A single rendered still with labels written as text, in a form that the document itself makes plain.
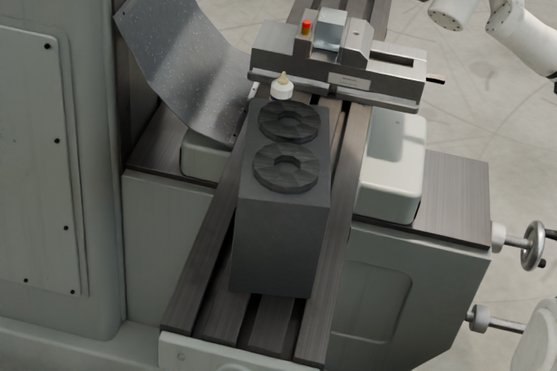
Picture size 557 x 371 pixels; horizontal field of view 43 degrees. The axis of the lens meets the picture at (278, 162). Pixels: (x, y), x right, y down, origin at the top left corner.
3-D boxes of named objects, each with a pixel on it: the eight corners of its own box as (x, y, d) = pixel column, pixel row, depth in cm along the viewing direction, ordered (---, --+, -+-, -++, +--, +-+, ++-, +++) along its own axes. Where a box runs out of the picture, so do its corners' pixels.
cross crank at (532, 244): (540, 248, 165) (559, 214, 158) (544, 286, 156) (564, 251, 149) (473, 233, 167) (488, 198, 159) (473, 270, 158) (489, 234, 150)
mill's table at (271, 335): (390, 3, 190) (397, -23, 185) (315, 411, 97) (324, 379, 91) (307, -13, 192) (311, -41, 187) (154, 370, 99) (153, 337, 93)
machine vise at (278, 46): (421, 75, 150) (434, 30, 143) (418, 115, 139) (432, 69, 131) (261, 42, 153) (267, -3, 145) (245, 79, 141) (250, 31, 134)
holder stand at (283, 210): (312, 195, 118) (331, 98, 105) (311, 300, 101) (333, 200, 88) (240, 187, 117) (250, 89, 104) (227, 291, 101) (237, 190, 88)
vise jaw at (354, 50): (372, 38, 145) (375, 21, 143) (365, 69, 136) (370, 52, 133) (343, 33, 146) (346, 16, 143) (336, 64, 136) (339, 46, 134)
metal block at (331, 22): (342, 37, 143) (347, 11, 139) (338, 52, 138) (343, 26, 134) (317, 32, 143) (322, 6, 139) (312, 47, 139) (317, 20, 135)
